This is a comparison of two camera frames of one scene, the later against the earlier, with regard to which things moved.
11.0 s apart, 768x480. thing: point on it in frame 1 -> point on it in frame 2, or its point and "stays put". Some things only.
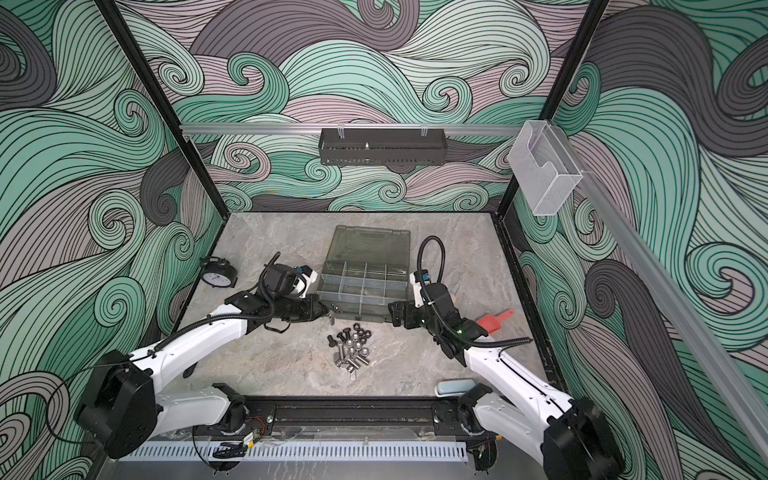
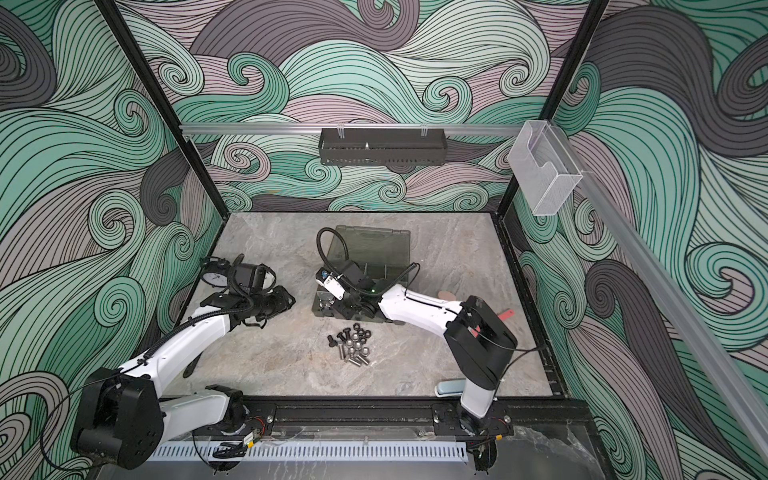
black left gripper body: x=295 y=310 -> x=269 y=304
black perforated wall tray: x=383 y=147 stays put
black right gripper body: x=416 y=317 -> x=348 y=304
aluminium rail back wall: x=301 y=129 stays put
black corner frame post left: x=112 y=15 stays put
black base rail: x=270 y=417 stays put
